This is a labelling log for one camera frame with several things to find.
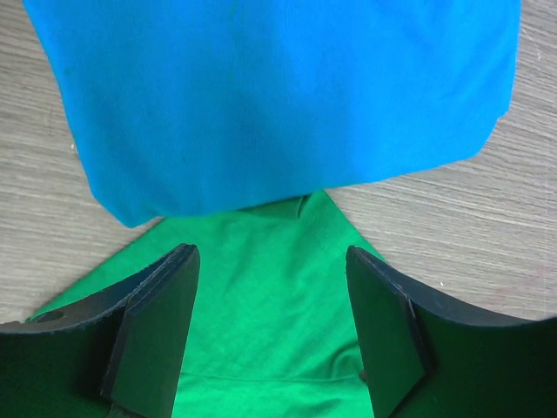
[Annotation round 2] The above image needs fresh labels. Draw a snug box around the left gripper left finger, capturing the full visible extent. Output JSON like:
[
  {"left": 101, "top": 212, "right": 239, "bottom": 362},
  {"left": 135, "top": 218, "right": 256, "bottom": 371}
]
[{"left": 1, "top": 245, "right": 200, "bottom": 417}]

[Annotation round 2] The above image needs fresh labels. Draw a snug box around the green t shirt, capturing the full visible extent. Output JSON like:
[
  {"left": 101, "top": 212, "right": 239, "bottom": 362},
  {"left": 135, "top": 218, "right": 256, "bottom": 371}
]
[{"left": 44, "top": 192, "right": 372, "bottom": 417}]

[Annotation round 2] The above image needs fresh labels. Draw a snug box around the blue t shirt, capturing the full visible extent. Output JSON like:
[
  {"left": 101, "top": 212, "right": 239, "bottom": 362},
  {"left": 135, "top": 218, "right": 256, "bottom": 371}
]
[{"left": 24, "top": 1, "right": 521, "bottom": 227}]

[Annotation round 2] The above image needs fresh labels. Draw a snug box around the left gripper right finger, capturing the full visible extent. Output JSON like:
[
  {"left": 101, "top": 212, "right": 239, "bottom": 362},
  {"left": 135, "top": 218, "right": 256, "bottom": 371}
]
[{"left": 346, "top": 246, "right": 556, "bottom": 417}]

